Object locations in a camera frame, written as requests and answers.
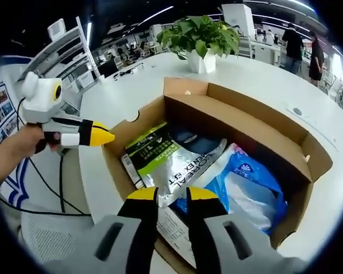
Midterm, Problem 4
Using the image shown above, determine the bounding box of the white metal shelf rack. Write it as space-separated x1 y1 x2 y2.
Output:
17 15 102 111

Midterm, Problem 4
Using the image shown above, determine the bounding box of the black table cable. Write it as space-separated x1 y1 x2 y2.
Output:
113 63 145 80

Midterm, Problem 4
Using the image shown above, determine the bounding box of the white perforated device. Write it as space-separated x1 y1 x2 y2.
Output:
47 18 68 42

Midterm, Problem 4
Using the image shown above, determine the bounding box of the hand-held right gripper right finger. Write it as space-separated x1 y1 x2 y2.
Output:
185 187 306 274

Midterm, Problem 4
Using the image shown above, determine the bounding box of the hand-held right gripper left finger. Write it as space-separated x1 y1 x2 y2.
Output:
50 187 160 274

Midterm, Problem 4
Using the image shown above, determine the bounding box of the blue plastic soft pack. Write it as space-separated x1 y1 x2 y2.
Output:
171 142 288 236

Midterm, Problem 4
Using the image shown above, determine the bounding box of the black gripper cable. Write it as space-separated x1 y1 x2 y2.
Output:
0 96 92 217

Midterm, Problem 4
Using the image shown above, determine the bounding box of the wall display board with photos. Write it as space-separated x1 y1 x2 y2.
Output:
0 79 19 154

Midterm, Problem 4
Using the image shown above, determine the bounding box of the white power strip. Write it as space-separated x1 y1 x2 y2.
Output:
285 104 340 152

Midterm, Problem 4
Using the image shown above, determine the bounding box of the brown cardboard shoe box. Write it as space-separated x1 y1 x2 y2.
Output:
101 76 334 274

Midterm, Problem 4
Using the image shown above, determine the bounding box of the green plant in white pot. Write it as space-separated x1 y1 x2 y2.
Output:
156 14 241 74

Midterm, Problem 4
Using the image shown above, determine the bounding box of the silver green foil pouch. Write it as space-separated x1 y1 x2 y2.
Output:
120 121 228 208

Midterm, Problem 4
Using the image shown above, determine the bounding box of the dark blue pouch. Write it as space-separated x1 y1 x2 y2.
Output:
167 125 222 156

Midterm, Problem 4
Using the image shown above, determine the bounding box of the person's left hand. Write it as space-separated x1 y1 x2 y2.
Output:
16 124 61 158

